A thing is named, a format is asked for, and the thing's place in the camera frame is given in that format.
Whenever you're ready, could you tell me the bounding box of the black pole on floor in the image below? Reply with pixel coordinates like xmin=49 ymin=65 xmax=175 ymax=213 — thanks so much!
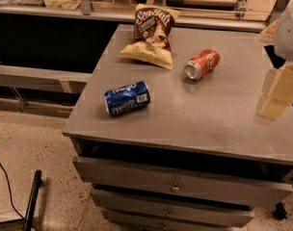
xmin=22 ymin=170 xmax=42 ymax=231

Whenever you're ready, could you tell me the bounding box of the sea salt chip bag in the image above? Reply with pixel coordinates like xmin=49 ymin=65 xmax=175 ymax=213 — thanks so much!
xmin=120 ymin=4 xmax=179 ymax=69

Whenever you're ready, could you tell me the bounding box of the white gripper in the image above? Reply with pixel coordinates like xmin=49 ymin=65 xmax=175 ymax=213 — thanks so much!
xmin=254 ymin=2 xmax=293 ymax=121

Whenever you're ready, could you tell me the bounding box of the grey metal bench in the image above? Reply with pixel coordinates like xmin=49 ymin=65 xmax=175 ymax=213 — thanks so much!
xmin=0 ymin=64 xmax=91 ymax=117

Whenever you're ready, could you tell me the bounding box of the black cabinet caster wheel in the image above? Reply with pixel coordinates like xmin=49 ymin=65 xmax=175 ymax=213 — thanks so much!
xmin=274 ymin=202 xmax=287 ymax=220

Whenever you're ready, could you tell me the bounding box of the grey drawer cabinet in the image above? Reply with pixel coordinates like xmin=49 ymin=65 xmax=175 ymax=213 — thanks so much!
xmin=64 ymin=25 xmax=293 ymax=231

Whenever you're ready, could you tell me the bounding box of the orange soda can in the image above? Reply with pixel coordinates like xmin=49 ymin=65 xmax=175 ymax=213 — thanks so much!
xmin=184 ymin=48 xmax=220 ymax=81

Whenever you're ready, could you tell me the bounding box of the blue pepsi can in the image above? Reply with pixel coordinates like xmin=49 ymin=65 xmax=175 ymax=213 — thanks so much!
xmin=103 ymin=81 xmax=150 ymax=116

